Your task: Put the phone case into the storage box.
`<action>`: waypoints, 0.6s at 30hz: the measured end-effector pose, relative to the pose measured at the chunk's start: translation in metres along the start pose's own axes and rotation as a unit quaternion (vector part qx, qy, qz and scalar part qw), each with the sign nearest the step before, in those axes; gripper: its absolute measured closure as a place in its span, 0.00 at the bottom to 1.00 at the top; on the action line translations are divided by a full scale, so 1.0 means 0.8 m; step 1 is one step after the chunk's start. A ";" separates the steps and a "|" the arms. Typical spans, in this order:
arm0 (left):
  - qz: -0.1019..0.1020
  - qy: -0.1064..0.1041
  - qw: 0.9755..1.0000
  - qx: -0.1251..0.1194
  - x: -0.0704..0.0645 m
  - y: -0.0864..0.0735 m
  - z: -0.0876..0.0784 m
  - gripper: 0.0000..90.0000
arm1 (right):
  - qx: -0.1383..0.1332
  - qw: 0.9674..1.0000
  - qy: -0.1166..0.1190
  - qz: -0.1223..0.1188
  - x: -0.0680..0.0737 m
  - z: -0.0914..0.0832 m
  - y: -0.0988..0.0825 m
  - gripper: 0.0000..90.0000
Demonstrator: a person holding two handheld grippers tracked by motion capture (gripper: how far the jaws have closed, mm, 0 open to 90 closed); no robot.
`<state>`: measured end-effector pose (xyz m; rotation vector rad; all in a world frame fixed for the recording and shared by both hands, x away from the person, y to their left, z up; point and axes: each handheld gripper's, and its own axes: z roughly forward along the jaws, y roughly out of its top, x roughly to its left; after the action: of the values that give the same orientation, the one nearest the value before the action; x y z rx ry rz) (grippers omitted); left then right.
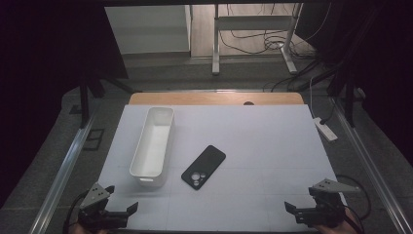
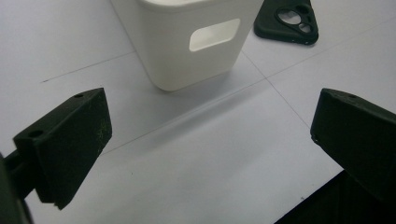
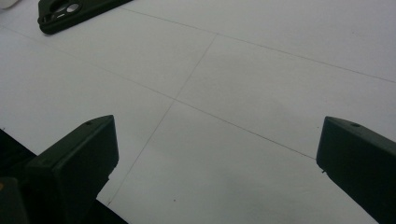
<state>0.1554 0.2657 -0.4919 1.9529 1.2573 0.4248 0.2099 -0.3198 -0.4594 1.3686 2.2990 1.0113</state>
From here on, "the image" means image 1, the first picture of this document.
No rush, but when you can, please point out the white table mat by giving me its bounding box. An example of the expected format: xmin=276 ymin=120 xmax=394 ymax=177
xmin=96 ymin=103 xmax=349 ymax=234

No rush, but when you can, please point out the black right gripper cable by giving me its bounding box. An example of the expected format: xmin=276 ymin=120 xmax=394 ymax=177
xmin=335 ymin=174 xmax=372 ymax=234

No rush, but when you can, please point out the wooden table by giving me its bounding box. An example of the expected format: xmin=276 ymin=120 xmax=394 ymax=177
xmin=128 ymin=92 xmax=306 ymax=106

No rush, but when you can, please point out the tangle of black floor cables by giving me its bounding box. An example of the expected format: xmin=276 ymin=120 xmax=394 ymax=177
xmin=218 ymin=3 xmax=333 ymax=94

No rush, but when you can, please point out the white plastic storage bin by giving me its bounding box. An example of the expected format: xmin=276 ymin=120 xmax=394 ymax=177
xmin=129 ymin=106 xmax=176 ymax=188

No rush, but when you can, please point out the white power strip cable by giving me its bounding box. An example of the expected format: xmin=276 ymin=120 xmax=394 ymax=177
xmin=308 ymin=77 xmax=319 ymax=120

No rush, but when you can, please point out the black floor socket frame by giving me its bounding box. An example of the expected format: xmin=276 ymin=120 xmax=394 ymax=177
xmin=82 ymin=128 xmax=106 ymax=152

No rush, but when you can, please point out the black phone case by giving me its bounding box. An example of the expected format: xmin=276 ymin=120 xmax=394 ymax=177
xmin=180 ymin=144 xmax=227 ymax=191

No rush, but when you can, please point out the person's right hand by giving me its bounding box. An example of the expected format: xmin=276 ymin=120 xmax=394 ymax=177
xmin=312 ymin=208 xmax=358 ymax=234

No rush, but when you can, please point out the black metal stand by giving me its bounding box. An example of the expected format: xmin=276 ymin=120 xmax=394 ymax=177
xmin=326 ymin=72 xmax=357 ymax=129
xmin=78 ymin=73 xmax=106 ymax=130

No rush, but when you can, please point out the aluminium rail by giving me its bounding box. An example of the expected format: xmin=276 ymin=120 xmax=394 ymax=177
xmin=28 ymin=108 xmax=99 ymax=234
xmin=330 ymin=97 xmax=413 ymax=234

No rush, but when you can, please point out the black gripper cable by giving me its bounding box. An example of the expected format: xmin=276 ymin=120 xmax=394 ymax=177
xmin=335 ymin=174 xmax=372 ymax=234
xmin=62 ymin=190 xmax=90 ymax=234

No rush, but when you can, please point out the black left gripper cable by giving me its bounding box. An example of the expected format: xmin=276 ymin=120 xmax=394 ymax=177
xmin=62 ymin=190 xmax=90 ymax=234

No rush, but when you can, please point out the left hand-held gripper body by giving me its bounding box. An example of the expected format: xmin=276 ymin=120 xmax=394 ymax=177
xmin=77 ymin=182 xmax=130 ymax=231

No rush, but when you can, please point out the white power strip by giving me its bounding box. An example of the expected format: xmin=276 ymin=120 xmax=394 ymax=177
xmin=312 ymin=116 xmax=339 ymax=143

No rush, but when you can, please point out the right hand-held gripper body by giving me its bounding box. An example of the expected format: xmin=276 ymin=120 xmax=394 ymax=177
xmin=294 ymin=177 xmax=362 ymax=229

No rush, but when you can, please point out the person's left hand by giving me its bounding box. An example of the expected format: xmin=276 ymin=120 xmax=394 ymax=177
xmin=68 ymin=223 xmax=109 ymax=234

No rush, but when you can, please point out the white metal desk frame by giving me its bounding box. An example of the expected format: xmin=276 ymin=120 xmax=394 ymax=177
xmin=211 ymin=3 xmax=304 ymax=77

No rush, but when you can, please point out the white cabinet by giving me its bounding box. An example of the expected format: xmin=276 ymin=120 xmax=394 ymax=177
xmin=103 ymin=4 xmax=193 ymax=56

